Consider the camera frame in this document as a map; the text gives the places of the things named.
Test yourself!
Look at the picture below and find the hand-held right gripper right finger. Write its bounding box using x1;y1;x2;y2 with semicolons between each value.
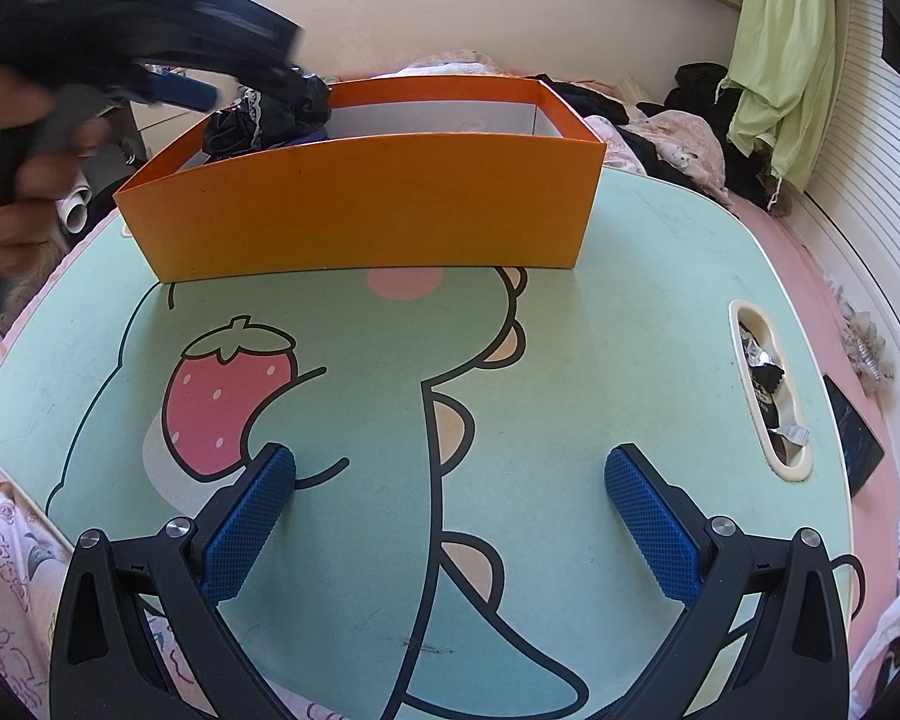
604;442;850;720

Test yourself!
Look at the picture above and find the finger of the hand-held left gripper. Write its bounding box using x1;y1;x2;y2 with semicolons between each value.
131;0;331;102
120;64;220;109

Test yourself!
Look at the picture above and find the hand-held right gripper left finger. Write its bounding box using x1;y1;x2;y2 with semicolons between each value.
49;441;298;720

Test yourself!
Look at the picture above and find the black lace cloth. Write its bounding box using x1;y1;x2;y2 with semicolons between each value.
201;75;335;162

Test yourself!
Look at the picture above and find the orange cardboard box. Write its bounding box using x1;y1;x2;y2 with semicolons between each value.
112;75;608;284

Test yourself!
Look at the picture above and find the green cartoon printed desktop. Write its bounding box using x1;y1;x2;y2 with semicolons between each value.
0;165;863;720

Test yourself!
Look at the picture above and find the person's left hand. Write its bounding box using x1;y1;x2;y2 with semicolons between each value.
0;66;113;275

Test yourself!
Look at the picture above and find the white paper roll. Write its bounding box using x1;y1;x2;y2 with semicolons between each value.
58;165;95;235

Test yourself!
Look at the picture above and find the silver foil wrapper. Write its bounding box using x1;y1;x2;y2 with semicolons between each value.
739;322;785;370

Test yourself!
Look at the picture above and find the black phone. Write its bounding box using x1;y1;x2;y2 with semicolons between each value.
823;375;886;497

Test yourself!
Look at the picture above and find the pale pink blanket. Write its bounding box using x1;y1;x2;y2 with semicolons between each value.
390;49;526;81

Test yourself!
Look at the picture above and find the grey hair claw clip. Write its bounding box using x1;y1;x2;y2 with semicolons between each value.
840;311;895;395

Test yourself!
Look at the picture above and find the pink bed sheet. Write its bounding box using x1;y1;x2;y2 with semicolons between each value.
720;187;900;691

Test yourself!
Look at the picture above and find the pink printed garment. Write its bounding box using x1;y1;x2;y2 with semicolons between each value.
607;109;728;200

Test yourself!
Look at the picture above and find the black clothes pile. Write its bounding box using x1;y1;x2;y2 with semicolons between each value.
544;62;781;212

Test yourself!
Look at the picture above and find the light green hanging cloth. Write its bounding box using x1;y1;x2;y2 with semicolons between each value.
726;0;841;196

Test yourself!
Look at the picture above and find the black cable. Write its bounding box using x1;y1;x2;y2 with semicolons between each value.
829;555;868;616

